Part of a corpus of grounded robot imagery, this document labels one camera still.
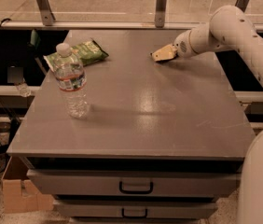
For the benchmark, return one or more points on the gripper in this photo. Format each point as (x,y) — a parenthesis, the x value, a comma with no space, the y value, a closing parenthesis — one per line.
(181,48)

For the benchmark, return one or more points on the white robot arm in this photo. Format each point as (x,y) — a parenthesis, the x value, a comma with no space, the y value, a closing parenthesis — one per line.
(230,29)

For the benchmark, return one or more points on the green chip bag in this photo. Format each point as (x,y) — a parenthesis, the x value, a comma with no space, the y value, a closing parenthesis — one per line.
(87,52)

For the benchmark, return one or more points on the grey drawer cabinet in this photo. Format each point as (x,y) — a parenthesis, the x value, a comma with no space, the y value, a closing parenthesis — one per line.
(177,117)

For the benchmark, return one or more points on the clear water bottle on table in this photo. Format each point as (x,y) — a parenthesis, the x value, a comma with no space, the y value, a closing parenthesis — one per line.
(71,78)

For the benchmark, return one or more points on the green clamp tool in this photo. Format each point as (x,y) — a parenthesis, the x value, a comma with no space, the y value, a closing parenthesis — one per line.
(33,45)

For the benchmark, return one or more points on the upper grey drawer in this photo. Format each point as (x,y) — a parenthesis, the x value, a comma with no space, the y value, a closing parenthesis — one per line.
(134,183)

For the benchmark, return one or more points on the grey drawer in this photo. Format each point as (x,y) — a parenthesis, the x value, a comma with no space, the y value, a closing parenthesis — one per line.
(134,183)
(135,209)

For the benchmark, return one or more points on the small water bottle on ledge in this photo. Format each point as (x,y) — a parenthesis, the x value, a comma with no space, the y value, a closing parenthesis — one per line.
(23,89)

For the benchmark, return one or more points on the lower grey drawer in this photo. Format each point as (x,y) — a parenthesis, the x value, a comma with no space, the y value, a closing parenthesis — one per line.
(135,209)

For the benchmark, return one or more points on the cardboard box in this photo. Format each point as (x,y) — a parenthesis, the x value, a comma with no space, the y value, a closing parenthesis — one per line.
(20,195)

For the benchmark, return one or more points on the middle metal bracket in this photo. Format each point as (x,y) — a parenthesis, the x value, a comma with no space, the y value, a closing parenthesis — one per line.
(160,13)

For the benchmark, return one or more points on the left metal bracket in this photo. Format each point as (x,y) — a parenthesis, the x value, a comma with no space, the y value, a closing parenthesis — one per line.
(46,14)

